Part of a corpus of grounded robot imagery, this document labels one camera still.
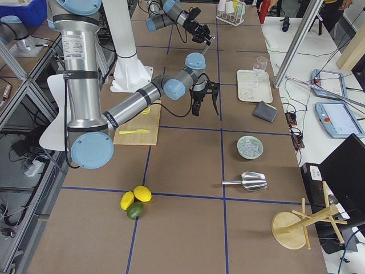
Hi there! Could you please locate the steel muddler black tip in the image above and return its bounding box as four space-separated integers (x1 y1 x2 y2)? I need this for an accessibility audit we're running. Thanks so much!
201 35 216 55

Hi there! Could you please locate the blue teach pendant far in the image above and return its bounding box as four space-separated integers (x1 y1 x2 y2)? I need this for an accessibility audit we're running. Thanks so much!
311 69 347 100

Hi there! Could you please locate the white wire dish rack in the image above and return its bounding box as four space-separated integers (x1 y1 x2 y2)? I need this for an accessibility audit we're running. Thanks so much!
216 0 246 26

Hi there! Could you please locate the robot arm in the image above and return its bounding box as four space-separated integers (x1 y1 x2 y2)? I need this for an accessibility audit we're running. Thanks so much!
145 0 213 46
47 1 220 169

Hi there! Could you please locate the wooden mug tree stand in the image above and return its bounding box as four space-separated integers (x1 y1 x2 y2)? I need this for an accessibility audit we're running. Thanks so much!
271 181 347 249

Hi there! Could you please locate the grey folded cloth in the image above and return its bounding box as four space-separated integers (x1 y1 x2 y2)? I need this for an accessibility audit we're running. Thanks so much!
253 101 278 123

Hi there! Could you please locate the yellow lemon back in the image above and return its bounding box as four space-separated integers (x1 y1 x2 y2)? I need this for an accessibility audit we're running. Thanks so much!
133 186 152 203

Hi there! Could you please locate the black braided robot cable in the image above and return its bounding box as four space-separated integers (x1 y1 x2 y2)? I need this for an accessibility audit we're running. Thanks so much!
159 101 194 118

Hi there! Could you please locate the yellow lemon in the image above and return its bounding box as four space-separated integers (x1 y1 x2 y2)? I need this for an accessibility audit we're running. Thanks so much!
133 186 152 203
120 191 135 211

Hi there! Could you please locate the green bowl of ice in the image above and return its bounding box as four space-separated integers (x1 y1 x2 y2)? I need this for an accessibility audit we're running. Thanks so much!
237 136 263 160

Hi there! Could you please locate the bamboo cutting board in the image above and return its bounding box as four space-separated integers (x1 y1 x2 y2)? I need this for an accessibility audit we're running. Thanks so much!
113 104 161 146

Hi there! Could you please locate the black monitor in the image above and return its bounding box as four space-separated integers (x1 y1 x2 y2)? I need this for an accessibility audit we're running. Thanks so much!
319 134 364 230

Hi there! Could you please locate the steel ice scoop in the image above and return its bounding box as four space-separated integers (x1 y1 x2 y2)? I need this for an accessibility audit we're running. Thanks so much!
221 171 268 192

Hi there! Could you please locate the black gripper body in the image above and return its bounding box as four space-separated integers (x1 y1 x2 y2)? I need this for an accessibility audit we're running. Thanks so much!
182 7 212 45
190 81 212 106

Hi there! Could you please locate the aluminium frame post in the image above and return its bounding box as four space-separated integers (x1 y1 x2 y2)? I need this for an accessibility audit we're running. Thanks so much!
273 0 323 88

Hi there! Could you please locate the black power strip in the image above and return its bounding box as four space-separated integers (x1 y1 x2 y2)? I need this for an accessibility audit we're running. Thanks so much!
285 112 297 127

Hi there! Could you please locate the yellow plastic knife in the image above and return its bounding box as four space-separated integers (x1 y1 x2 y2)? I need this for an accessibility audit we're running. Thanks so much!
119 128 150 135

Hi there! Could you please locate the blue teach pendant near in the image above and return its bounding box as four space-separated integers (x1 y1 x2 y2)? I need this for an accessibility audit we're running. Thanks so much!
315 102 364 139

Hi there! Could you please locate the clear wine glass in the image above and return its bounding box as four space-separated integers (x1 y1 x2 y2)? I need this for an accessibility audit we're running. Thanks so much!
249 57 267 87

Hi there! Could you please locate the yellow lemon front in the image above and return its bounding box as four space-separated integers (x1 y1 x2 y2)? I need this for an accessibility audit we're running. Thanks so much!
120 191 135 211

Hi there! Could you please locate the blue teach pendant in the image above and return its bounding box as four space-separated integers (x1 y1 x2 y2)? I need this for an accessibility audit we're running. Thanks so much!
311 69 347 100
315 102 364 139

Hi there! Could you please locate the blue storage bin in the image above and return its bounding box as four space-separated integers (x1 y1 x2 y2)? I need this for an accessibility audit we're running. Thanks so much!
1 1 47 22

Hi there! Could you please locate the cream bear tray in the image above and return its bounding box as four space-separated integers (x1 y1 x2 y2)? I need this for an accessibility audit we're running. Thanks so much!
237 70 273 103

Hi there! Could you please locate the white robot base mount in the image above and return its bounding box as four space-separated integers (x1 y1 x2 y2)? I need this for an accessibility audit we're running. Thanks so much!
102 0 153 92

